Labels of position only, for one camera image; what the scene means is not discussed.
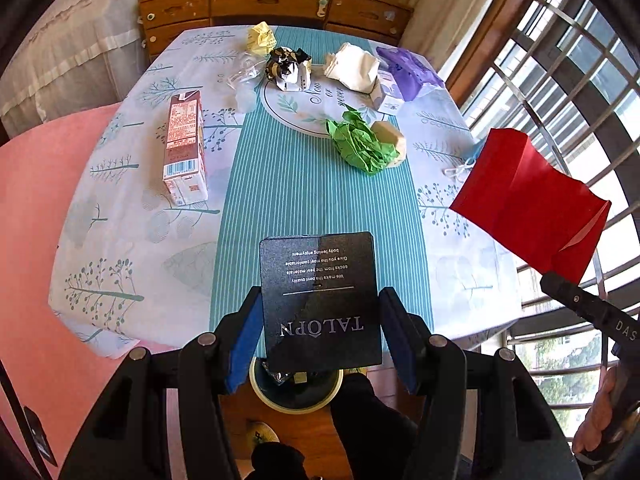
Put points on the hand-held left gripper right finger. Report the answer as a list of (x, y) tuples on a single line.
[(400, 340)]

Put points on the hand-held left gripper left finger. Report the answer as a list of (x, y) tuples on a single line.
[(245, 345)]

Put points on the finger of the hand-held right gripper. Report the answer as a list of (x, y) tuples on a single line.
[(570, 292)]

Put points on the black printed card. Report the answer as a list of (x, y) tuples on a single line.
[(320, 300)]

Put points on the red paper envelope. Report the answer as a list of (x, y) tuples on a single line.
[(525, 205)]

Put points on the green paper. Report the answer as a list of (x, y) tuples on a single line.
[(360, 142)]

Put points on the beige paper ball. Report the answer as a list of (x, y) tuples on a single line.
[(392, 137)]

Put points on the brown milk carton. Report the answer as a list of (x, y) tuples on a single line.
[(185, 150)]

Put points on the small white box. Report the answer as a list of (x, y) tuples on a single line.
[(387, 99)]

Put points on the purple plastic bag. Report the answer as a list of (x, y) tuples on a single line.
[(410, 72)]

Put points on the person's right hand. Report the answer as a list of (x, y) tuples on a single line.
[(597, 420)]

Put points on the metal window grille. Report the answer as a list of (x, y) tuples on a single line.
[(550, 335)]

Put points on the person's dark clothed leg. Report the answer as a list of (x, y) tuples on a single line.
[(370, 425)]

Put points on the yellow patterned slipper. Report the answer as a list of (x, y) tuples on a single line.
[(262, 435)]

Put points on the tree print tablecloth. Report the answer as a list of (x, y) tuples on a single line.
[(300, 200)]

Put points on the pink bed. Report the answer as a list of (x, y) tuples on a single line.
[(40, 260)]

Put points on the clear plastic wrapper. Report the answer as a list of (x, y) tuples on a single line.
[(245, 72)]

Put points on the cream paper bag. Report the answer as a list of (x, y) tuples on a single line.
[(352, 67)]

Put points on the black white crumpled wrapper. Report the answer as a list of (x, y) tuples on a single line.
[(289, 69)]

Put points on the yellow crumpled paper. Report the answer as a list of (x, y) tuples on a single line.
[(262, 39)]

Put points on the wooden desk with drawers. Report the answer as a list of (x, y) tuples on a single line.
[(260, 2)]

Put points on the white drawer safety latch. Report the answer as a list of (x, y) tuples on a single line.
[(322, 6)]

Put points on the lace-covered cabinet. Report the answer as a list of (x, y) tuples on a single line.
[(75, 35)]

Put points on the wooden window frame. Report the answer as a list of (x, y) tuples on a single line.
[(495, 25)]

